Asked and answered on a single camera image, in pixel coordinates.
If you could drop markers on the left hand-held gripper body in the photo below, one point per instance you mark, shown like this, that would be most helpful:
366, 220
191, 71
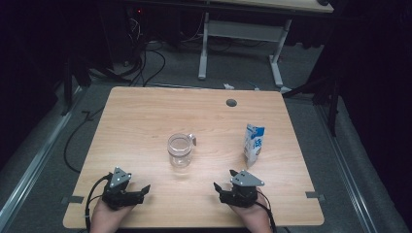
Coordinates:
120, 178

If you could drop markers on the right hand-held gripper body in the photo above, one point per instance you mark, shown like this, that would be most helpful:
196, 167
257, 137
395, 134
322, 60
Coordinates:
246, 179

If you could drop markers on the white and blue milk carton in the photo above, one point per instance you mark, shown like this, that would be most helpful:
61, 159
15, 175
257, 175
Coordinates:
253, 145

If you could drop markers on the clear glass jar with lid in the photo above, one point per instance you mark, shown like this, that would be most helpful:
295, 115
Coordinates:
179, 152

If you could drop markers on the person's left hand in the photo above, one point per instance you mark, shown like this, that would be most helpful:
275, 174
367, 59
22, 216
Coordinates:
103, 218

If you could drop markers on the person's right hand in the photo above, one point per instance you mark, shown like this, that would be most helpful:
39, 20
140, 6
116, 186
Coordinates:
256, 218

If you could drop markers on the grey tape strip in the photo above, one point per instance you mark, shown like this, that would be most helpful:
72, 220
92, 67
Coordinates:
314, 195
74, 199

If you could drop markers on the grey round table grommet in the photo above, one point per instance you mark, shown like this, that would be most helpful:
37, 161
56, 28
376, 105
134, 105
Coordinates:
231, 103

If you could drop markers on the white paper scrap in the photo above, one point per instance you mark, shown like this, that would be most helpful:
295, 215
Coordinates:
228, 86

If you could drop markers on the black metal stand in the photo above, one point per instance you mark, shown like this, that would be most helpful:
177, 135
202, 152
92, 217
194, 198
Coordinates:
333, 110
67, 87

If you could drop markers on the dark computer case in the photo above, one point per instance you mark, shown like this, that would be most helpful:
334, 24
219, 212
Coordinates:
129, 32

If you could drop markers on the metal floor rail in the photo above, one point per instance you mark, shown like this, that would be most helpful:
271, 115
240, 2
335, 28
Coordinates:
32, 165
353, 194

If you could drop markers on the desk with white metal frame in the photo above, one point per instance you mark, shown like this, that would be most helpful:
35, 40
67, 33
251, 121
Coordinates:
243, 30

